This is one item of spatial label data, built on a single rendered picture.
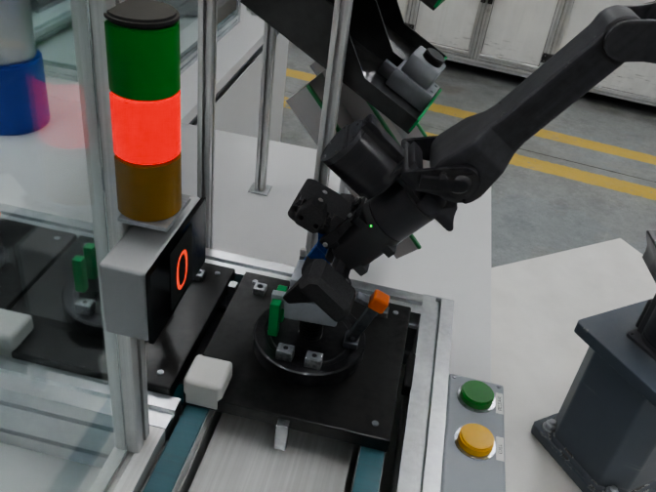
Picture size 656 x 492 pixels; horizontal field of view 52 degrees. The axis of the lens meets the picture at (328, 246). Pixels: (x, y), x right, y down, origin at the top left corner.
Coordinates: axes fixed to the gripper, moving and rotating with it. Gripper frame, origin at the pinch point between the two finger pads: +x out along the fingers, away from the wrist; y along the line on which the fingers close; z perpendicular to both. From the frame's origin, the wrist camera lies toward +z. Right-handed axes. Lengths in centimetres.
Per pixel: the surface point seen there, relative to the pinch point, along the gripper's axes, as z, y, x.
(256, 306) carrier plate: -1.0, -5.1, 13.4
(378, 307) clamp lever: -7.9, 0.9, -3.8
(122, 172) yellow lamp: 22.7, 21.5, -9.8
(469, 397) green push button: -23.5, 2.6, -4.7
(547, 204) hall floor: -124, -235, 38
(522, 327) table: -38.6, -27.4, -2.4
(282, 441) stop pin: -9.8, 13.1, 10.2
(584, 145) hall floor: -144, -314, 21
